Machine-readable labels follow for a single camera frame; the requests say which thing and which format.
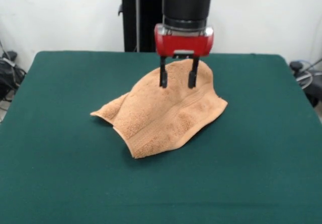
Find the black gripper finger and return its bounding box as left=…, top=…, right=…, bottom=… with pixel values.
left=188, top=56, right=200, bottom=89
left=158, top=55, right=169, bottom=89

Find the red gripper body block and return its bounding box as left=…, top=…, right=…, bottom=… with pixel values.
left=154, top=24, right=215, bottom=58

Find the peach terry towel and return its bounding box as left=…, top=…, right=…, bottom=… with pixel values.
left=90, top=58, right=228, bottom=159

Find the dark green table cloth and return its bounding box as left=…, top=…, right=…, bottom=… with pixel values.
left=0, top=50, right=322, bottom=224

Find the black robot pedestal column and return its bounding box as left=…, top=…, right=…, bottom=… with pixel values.
left=118, top=0, right=164, bottom=52

